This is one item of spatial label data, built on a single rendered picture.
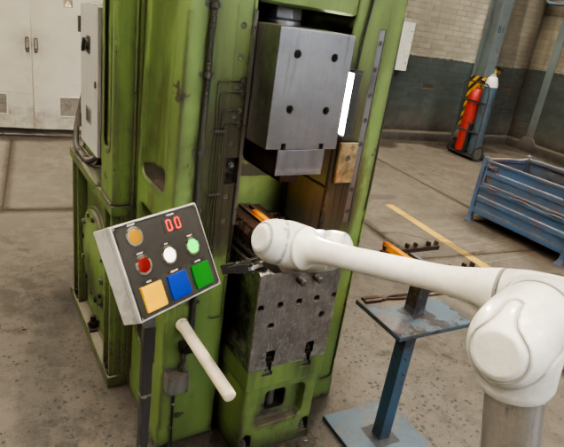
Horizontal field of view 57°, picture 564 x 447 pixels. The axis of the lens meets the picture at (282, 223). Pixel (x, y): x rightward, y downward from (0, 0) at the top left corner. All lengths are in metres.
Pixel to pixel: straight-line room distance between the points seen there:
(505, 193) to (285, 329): 4.00
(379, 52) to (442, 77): 7.83
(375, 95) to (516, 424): 1.51
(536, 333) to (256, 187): 1.71
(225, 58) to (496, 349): 1.29
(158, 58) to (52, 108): 4.98
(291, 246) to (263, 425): 1.36
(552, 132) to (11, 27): 8.76
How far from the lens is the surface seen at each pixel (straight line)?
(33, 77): 6.98
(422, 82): 9.74
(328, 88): 1.87
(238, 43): 1.84
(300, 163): 1.89
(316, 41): 1.82
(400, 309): 2.31
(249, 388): 2.22
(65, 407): 2.73
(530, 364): 0.90
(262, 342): 2.10
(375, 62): 2.17
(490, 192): 5.87
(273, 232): 1.17
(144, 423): 2.04
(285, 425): 2.50
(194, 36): 1.77
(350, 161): 2.18
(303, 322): 2.16
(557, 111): 10.80
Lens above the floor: 1.80
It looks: 22 degrees down
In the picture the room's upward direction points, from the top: 8 degrees clockwise
